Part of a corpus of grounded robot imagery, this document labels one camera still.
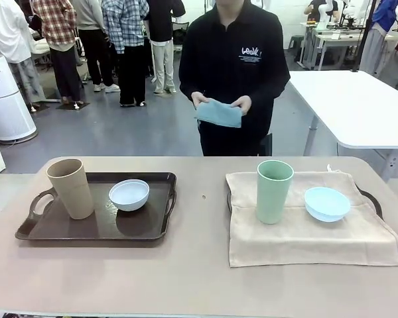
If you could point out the green tall cup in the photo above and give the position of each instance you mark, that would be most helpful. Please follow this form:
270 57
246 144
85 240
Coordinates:
273 198

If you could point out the bystander in blue plaid shirt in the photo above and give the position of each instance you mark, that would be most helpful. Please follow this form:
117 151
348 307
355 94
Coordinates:
122 23

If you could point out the black slanted stand pole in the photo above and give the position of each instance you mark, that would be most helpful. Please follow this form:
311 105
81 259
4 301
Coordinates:
361 49

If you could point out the bystander in white shirt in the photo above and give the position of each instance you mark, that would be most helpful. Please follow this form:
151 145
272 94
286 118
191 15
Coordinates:
6 30

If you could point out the white cylindrical air purifier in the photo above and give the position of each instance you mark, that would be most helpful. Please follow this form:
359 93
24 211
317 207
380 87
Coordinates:
10 99

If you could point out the person's left forearm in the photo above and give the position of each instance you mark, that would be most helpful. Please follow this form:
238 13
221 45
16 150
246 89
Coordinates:
272 89

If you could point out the beige cloth mat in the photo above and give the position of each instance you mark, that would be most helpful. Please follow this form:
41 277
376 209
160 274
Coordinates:
302 238

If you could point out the grey background stool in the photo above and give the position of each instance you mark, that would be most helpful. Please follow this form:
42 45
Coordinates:
296 39

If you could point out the bystander in grey sweater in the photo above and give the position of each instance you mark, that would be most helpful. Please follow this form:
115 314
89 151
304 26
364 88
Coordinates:
89 13

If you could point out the dark brown serving tray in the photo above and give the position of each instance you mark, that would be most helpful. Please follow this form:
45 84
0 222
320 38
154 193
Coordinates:
136 228
379 206

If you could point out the person's right hand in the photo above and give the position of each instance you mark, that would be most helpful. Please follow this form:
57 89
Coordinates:
199 98

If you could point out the teal cloth mat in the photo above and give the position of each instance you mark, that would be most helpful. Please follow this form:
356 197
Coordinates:
219 116

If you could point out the large white table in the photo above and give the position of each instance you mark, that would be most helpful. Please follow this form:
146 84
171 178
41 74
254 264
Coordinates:
351 106

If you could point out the bystander in blue top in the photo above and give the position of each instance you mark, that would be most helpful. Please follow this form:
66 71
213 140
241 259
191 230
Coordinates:
378 49

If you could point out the white background workbench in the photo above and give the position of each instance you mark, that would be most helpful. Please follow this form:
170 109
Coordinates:
335 34

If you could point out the person's right forearm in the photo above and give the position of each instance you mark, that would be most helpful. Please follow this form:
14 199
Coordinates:
187 86

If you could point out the bystander in red plaid shirt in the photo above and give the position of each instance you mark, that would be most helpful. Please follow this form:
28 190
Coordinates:
56 20

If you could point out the person in black jacket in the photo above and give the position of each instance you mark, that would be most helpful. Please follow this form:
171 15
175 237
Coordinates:
225 66

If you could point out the tan tall cup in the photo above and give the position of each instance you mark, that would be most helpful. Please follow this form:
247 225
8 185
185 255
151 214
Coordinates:
73 192

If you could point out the bystander in beige trousers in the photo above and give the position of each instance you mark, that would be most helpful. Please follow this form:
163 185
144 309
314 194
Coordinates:
162 20

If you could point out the person's left hand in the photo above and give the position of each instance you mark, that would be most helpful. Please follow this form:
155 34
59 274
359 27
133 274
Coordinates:
245 104

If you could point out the white bowl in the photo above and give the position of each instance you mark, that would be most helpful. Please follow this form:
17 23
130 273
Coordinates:
129 198

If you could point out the light blue bowl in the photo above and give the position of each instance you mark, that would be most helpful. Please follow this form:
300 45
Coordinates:
325 203

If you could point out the black office chair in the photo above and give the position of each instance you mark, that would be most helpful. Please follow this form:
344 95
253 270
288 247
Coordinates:
179 34

